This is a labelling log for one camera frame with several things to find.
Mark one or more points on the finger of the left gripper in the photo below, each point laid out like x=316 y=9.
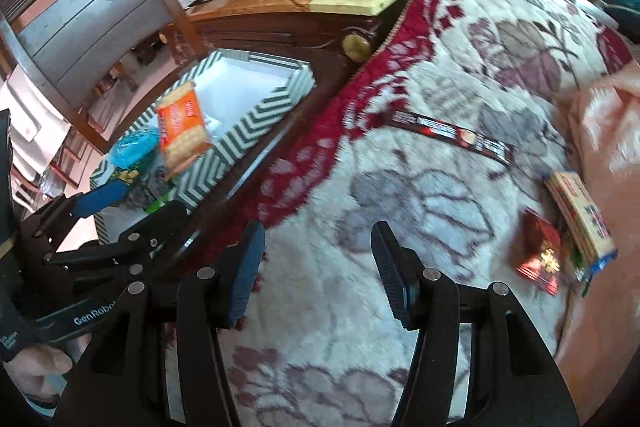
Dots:
x=134 y=245
x=48 y=226

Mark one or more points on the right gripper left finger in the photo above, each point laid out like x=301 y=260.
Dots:
x=120 y=379

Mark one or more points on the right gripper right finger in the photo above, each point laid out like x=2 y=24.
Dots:
x=513 y=380

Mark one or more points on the clear bag of dates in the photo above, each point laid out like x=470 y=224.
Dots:
x=146 y=189

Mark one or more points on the blue plastic snack bag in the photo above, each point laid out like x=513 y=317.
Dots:
x=132 y=147

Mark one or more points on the orange cracker pack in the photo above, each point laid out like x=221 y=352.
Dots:
x=181 y=125

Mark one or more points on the red gold snack packet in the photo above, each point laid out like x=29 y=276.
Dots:
x=543 y=248

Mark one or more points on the yellow cracker pack blue ends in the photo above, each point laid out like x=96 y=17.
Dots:
x=583 y=218

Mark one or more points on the brown Nescafe coffee stick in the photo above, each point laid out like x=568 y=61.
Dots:
x=473 y=141

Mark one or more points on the left hand pink glove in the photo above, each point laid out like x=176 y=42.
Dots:
x=33 y=368

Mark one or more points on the peach satin cloth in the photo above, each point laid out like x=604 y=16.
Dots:
x=601 y=332

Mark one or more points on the white coat on chair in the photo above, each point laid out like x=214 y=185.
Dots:
x=37 y=129

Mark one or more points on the green white striped box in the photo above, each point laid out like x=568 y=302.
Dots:
x=242 y=95

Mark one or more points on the wooden chair grey back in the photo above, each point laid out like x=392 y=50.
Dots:
x=70 y=45

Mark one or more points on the red white floral blanket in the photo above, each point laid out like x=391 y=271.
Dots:
x=318 y=345

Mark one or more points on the wooden marble top table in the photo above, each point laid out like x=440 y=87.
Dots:
x=273 y=26

